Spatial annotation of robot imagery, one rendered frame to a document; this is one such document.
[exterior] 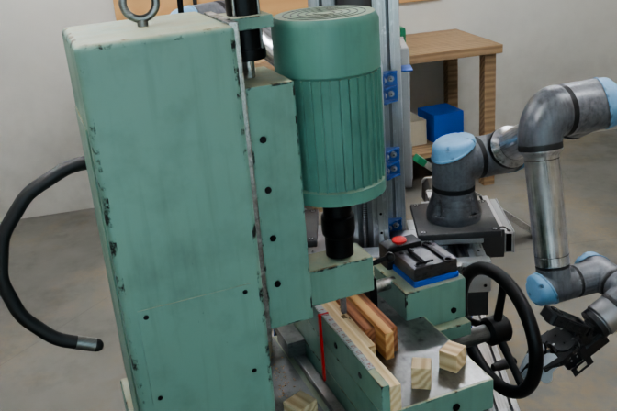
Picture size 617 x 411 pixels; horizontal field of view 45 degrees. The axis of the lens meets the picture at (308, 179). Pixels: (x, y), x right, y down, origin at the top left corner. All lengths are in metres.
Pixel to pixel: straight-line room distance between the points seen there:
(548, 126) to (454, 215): 0.49
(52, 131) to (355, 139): 3.59
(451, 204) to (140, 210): 1.13
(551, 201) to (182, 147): 0.90
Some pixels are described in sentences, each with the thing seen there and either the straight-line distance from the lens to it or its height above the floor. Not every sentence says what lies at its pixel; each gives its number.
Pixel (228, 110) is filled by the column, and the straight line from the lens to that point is 1.07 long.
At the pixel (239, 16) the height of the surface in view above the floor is 1.52.
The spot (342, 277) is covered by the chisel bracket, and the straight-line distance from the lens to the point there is 1.33.
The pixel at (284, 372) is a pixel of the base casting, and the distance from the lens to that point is 1.52.
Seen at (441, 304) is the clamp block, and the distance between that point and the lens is 1.50.
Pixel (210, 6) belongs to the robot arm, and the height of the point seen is 1.45.
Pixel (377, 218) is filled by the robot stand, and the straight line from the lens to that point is 2.16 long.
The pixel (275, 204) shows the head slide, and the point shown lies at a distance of 1.18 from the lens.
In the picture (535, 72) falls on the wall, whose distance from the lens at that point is 5.27.
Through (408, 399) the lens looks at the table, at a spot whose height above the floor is 0.90.
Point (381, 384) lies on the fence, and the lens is 1.21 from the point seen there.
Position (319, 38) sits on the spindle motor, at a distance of 1.14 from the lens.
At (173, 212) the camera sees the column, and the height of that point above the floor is 1.26.
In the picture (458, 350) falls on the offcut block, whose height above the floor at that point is 0.94.
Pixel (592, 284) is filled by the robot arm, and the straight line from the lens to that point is 1.79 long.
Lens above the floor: 1.67
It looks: 20 degrees down
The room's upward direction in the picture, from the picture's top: 5 degrees counter-clockwise
